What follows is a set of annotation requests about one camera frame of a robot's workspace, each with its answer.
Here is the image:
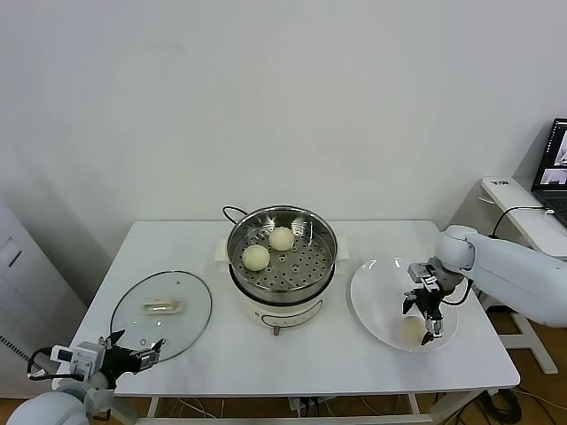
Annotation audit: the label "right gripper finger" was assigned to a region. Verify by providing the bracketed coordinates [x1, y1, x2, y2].
[401, 290, 420, 316]
[420, 313, 444, 346]

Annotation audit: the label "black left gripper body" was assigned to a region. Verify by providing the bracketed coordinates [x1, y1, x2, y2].
[102, 345, 144, 389]

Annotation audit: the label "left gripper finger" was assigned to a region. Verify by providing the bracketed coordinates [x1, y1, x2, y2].
[97, 328, 126, 353]
[137, 338, 166, 368]

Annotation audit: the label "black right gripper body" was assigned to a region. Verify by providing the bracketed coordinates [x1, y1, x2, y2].
[411, 278, 447, 320]

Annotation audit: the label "white steamed baozi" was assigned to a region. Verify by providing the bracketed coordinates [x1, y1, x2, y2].
[268, 227, 296, 252]
[242, 244, 271, 272]
[396, 316, 426, 349]

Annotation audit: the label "glass pot lid cream handle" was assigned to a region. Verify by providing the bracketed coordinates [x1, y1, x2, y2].
[110, 269, 214, 364]

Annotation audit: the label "perforated steel steamer basket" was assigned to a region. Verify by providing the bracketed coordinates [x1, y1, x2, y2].
[227, 204, 340, 297]

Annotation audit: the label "white round plate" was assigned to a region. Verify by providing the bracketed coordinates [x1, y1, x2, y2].
[349, 256, 460, 353]

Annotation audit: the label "white cabinet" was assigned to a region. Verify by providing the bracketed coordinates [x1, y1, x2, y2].
[0, 194, 89, 399]

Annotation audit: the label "cream electric cooker pot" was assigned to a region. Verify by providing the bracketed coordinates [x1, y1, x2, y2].
[214, 236, 351, 340]

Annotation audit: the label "white side table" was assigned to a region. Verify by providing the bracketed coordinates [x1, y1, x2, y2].
[480, 176, 567, 375]

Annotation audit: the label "white power strip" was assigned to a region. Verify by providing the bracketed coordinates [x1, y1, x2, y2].
[290, 397, 327, 417]

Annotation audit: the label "black open laptop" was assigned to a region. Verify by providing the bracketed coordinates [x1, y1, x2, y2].
[531, 117, 567, 213]

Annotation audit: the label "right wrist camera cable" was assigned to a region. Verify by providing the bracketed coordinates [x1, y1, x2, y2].
[442, 276, 473, 307]

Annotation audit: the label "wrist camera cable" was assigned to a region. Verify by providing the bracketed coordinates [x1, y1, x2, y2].
[27, 348, 54, 381]
[442, 276, 473, 307]

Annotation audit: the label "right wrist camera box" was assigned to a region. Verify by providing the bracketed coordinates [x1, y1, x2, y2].
[407, 261, 438, 282]

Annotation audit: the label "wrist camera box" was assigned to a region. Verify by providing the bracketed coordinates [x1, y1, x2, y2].
[407, 261, 438, 282]
[49, 340, 105, 377]

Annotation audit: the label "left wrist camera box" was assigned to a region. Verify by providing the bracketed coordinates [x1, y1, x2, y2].
[49, 340, 105, 377]

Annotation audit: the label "white table frame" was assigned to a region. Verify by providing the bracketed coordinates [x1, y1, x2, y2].
[110, 389, 501, 425]

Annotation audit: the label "white floor cables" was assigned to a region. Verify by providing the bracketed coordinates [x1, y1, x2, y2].
[172, 397, 289, 420]

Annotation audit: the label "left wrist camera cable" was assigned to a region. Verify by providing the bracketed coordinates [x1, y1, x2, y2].
[27, 348, 54, 381]

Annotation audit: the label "black cable with adapter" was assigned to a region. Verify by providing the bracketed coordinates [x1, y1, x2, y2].
[489, 205, 555, 240]

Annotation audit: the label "black cable coil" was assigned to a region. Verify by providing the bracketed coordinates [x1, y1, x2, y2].
[485, 389, 526, 424]

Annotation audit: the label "black cooker power cord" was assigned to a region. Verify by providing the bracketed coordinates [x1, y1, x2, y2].
[222, 205, 249, 227]

